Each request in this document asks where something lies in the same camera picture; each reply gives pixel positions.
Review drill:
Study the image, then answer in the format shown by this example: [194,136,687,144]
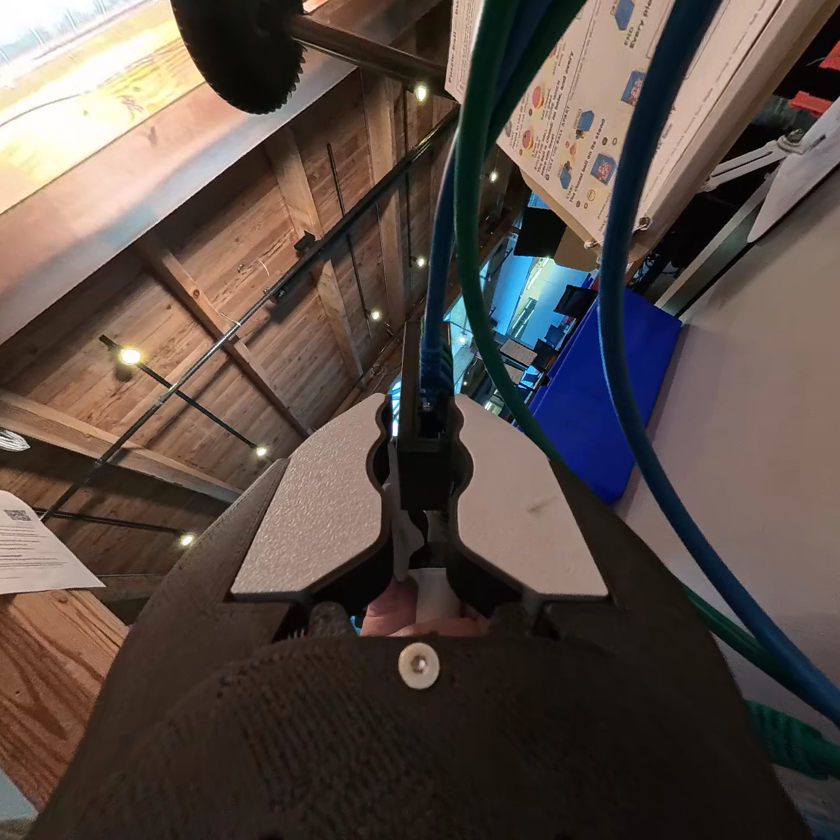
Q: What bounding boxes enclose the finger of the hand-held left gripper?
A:
[392,507,422,580]

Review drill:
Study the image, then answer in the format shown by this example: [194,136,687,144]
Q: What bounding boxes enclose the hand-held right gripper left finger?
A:
[228,392,398,605]

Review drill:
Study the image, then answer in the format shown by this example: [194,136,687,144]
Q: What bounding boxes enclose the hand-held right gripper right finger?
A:
[445,395,613,610]

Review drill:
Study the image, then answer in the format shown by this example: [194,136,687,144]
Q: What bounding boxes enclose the black ethernet port block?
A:
[387,320,459,514]

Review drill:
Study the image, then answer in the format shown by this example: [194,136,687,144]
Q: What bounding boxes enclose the blue ethernet cable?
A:
[420,0,840,732]

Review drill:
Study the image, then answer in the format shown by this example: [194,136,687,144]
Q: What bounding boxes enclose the green ethernet cable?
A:
[454,0,840,783]

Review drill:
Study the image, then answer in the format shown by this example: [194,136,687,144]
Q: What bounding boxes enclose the person's left hand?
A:
[360,581,490,639]

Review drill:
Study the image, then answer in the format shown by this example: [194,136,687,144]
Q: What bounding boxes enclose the blue plastic bin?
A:
[528,285,683,505]

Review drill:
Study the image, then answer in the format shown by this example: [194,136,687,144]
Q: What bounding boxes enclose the ceiling spot lamps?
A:
[115,82,506,549]

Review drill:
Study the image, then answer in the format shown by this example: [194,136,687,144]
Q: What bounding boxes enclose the white paper sheet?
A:
[0,489,106,597]

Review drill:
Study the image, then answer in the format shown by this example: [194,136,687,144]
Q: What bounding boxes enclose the white stand base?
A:
[702,125,840,244]

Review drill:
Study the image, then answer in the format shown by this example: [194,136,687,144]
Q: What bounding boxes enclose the black ribbed disc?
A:
[169,0,306,116]

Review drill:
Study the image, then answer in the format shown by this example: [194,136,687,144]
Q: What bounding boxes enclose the metal rod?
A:
[289,16,454,86]

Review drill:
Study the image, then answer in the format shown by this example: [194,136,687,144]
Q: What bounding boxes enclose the instruction sheet board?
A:
[443,0,805,263]

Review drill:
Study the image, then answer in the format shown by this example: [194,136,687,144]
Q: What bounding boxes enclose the black ceiling light rail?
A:
[39,108,460,526]

